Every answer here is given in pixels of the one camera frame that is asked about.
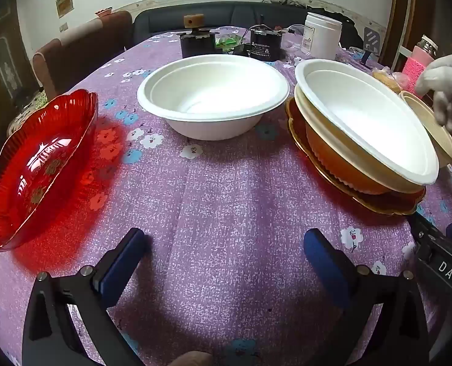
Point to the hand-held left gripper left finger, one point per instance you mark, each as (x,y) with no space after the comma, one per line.
(125,263)

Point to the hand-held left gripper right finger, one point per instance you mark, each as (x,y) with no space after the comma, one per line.
(325,263)

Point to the red gold-rimmed plate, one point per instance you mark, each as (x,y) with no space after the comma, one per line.
(386,200)

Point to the tan smooth bowl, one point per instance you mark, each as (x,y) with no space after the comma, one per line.
(445,148)

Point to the beige ribbed bowl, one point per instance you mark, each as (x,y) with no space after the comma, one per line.
(344,160)

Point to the white paper bowl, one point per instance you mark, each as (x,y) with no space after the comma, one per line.
(363,122)
(210,95)

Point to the red scalloped plastic plate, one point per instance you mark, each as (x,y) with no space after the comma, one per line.
(39,167)

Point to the purple floral tablecloth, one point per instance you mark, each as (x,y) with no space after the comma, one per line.
(226,198)

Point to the bagged bread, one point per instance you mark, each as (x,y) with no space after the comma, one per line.
(387,80)

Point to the pink knit-sleeved bottle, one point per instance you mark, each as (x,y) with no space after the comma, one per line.
(416,68)

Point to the floral seat cushion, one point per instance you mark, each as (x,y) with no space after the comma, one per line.
(27,110)

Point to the grey striped stand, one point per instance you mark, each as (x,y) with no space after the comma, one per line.
(371,40)

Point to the brown upholstered chair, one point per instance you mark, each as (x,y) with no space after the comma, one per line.
(77,57)

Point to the brown wooden door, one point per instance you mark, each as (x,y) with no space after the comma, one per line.
(399,15)

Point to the white plastic jar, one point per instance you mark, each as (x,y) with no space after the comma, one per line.
(321,36)

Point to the black box with gear top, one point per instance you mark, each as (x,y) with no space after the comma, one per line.
(195,47)

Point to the black box with white label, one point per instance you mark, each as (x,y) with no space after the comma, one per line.
(264,44)

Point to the dark wooden glass cabinet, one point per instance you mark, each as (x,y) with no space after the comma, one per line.
(5,64)

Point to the green packet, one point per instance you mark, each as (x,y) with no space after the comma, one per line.
(227,42)

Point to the dark sofa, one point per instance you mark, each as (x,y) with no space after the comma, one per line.
(165,21)

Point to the small wooden block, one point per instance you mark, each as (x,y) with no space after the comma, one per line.
(194,21)

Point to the wall switch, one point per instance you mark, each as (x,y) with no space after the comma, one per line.
(63,27)

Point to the small wall plaque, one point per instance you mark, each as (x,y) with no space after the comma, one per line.
(64,4)

